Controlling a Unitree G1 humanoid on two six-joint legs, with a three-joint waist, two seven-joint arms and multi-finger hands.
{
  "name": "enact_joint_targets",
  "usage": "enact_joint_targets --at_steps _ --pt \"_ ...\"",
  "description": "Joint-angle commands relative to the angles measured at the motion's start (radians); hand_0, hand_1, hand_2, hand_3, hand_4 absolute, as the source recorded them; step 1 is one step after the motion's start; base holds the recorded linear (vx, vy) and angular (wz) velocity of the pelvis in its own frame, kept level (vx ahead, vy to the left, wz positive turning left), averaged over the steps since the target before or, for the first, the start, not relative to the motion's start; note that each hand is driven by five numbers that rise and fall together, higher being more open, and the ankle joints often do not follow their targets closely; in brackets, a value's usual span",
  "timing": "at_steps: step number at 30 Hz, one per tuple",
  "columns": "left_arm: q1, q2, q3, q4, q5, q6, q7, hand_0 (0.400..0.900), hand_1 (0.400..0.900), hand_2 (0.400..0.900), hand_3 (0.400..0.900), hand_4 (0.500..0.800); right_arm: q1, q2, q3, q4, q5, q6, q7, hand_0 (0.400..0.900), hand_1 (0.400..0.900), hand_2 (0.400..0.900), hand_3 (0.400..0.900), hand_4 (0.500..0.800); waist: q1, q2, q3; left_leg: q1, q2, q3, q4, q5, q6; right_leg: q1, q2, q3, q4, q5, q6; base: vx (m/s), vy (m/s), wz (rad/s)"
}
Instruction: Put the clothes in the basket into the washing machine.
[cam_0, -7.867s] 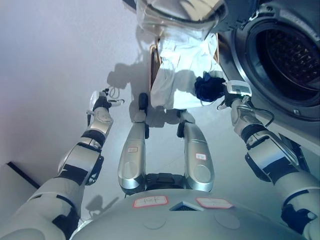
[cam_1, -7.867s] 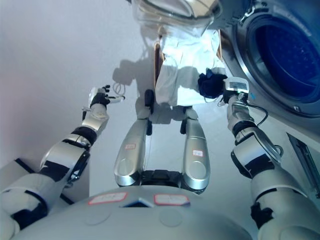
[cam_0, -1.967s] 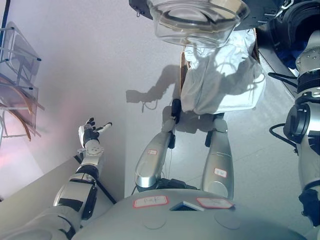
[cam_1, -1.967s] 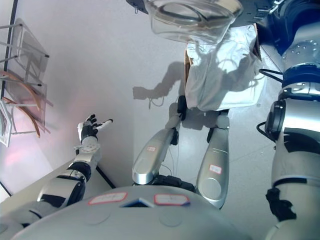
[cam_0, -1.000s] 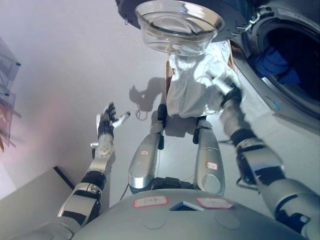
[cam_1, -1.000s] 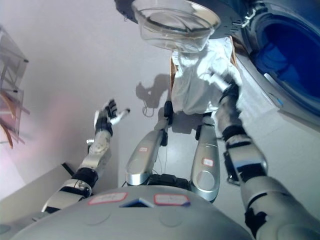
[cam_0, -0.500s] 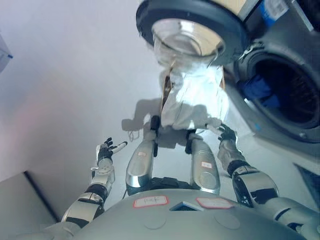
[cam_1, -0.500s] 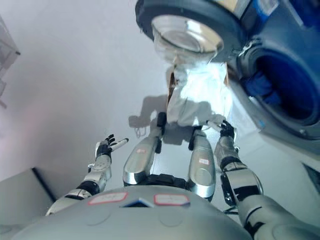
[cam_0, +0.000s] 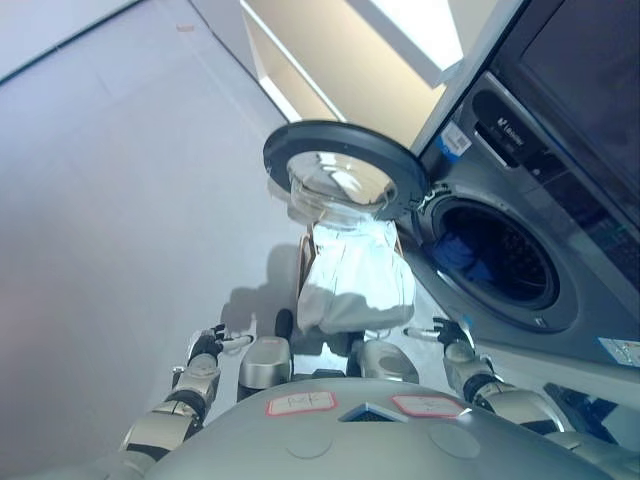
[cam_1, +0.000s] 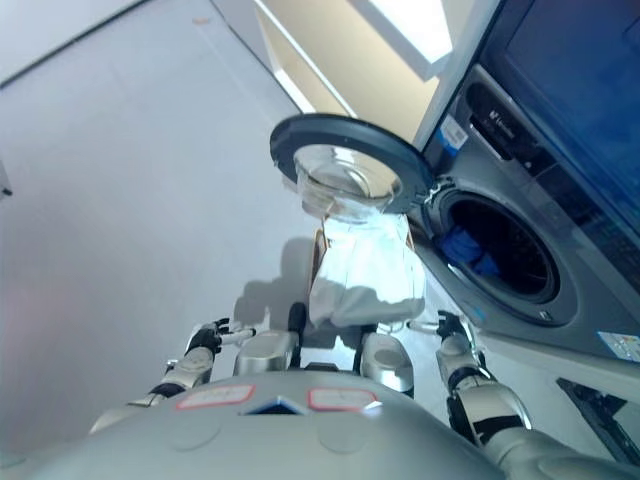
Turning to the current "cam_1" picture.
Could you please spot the silver robot torso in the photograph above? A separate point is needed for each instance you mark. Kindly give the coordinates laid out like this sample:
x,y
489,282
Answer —
x,y
300,445

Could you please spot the silver robot leg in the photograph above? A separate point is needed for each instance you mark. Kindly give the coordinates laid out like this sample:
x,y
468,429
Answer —
x,y
265,355
387,365

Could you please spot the red-bordered white sticker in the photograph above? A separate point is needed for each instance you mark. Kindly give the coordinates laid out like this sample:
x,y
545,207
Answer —
x,y
215,396
342,398

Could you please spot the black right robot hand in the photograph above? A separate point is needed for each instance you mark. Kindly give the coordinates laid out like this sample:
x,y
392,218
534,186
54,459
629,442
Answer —
x,y
452,327

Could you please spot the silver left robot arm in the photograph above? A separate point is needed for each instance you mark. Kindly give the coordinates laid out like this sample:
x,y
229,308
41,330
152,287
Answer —
x,y
185,372

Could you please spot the silver right robot leg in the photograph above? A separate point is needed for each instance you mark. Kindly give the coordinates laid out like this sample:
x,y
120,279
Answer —
x,y
387,365

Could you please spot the white machine platform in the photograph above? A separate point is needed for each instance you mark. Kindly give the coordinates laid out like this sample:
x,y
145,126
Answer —
x,y
550,372

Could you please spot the grey front-load washing machine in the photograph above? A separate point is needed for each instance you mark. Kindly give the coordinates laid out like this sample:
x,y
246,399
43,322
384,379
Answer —
x,y
590,280

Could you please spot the small blue sticker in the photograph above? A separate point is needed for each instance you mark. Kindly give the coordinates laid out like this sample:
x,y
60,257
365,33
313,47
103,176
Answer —
x,y
478,314

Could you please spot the silver left robot leg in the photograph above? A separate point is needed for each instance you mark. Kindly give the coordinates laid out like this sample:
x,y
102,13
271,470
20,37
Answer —
x,y
265,355

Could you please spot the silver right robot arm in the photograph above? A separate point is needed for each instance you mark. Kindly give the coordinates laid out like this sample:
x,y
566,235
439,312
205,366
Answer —
x,y
500,410

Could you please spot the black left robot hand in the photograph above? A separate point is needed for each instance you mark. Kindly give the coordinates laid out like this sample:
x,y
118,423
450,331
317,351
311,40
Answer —
x,y
210,336

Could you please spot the round washing machine door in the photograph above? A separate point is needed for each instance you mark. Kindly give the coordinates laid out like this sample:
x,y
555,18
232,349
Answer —
x,y
385,145

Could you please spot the navy blue garment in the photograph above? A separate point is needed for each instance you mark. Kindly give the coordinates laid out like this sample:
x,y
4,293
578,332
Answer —
x,y
467,250

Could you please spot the black left robot foot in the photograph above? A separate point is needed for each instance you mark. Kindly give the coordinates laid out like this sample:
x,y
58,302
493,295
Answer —
x,y
298,320

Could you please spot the blue white barcode label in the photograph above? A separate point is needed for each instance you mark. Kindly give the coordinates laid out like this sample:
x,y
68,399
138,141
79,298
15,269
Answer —
x,y
450,134

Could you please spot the white cloth garment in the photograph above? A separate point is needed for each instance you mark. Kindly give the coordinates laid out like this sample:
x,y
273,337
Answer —
x,y
365,280

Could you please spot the dark stacked dryer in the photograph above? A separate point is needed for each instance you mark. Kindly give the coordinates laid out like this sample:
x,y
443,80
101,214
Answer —
x,y
575,75

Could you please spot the blue white energy label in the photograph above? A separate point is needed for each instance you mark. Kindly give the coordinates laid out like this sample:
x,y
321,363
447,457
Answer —
x,y
620,347

